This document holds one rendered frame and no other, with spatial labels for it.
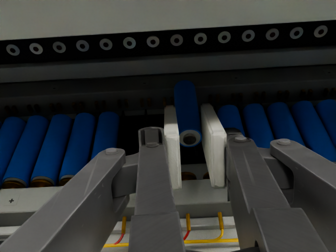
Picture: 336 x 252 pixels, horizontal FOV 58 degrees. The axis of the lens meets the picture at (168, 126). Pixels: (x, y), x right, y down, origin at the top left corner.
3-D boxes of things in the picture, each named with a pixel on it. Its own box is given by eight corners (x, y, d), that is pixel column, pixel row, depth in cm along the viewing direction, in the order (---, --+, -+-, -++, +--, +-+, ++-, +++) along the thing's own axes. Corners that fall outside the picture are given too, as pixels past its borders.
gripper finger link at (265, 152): (232, 160, 13) (302, 157, 13) (217, 127, 18) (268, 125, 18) (232, 191, 13) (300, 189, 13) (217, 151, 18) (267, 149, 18)
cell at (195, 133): (188, 100, 27) (194, 152, 22) (170, 92, 26) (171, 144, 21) (199, 84, 26) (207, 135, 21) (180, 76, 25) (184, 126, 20)
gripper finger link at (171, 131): (182, 191, 15) (167, 192, 15) (177, 145, 22) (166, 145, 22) (179, 134, 14) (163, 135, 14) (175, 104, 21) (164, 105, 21)
